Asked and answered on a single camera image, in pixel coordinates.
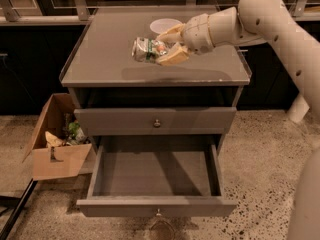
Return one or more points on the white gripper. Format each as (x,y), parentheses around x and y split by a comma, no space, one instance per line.
(197,33)

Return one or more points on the green white 7up can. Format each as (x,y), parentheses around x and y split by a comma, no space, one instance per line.
(148,50)

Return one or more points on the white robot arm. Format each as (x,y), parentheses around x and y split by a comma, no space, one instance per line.
(299,53)

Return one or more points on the grey drawer cabinet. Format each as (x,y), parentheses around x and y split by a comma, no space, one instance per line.
(103,73)

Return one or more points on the brass top drawer knob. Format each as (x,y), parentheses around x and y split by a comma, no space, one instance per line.
(157,123)

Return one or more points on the closed grey top drawer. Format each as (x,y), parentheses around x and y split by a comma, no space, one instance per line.
(139,121)

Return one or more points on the open grey middle drawer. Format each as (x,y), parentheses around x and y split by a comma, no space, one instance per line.
(135,175)

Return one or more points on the white ceramic bowl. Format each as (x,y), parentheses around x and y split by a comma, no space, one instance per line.
(164,25)

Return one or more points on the green snack bag in box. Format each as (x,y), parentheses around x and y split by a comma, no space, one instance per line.
(75,132)

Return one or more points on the brown cardboard box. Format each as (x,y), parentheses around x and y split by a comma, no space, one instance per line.
(65,160)

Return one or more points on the crumpled beige paper in box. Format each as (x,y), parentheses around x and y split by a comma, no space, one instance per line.
(52,140)

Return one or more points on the black metal floor bar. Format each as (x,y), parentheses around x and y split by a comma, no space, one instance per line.
(16,204)

